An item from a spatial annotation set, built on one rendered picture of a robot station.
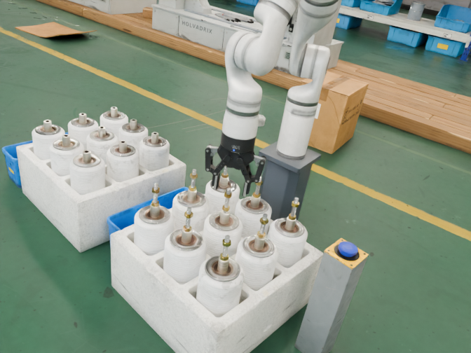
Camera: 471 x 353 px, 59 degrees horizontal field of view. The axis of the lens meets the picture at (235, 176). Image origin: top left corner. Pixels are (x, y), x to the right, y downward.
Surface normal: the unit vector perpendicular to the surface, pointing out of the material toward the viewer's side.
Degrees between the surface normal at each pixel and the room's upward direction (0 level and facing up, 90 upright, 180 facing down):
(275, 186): 90
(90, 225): 90
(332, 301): 90
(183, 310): 90
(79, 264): 0
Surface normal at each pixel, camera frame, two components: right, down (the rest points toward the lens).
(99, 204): 0.71, 0.43
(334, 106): -0.58, 0.35
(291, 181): 0.14, 0.52
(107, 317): 0.13, -0.85
